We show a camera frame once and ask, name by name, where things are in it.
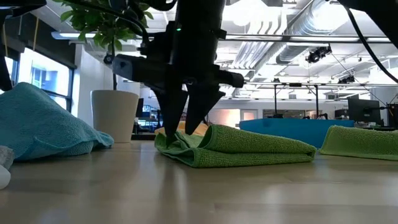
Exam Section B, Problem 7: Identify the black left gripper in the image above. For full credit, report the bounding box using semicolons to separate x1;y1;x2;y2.
112;18;245;148

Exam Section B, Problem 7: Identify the orange microfiber towel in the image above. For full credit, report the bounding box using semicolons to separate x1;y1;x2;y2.
154;120;210;138

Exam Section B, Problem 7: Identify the dark green microfiber towel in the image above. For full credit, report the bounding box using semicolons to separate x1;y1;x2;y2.
154;124;318;169

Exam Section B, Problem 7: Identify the teal microfiber towel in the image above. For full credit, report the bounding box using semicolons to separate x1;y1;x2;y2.
0;82;115;162

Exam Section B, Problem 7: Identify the light green microfiber towel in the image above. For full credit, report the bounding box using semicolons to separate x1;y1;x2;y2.
318;124;398;162

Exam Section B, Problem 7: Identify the grey microfiber towel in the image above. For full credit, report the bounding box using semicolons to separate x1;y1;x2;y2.
0;145;16;190

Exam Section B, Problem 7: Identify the white plant pot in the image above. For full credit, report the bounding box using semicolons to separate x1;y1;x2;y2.
90;89;141;144

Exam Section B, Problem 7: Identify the blue plastic bin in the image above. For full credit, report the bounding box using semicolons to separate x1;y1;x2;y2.
239;118;356;149

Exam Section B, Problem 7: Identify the long ceiling light bar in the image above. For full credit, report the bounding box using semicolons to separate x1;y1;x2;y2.
223;33;393;44

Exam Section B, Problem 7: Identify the green leafy plant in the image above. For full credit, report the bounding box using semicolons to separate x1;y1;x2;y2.
52;0;155;91

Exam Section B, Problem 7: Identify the office window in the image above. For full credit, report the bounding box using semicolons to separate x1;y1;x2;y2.
0;46;76;113

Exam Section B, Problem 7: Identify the black background monitor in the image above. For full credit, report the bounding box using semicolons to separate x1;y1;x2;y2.
347;98;382;126

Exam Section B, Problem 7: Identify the silver ventilation duct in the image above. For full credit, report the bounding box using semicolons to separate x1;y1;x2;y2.
275;0;352;65

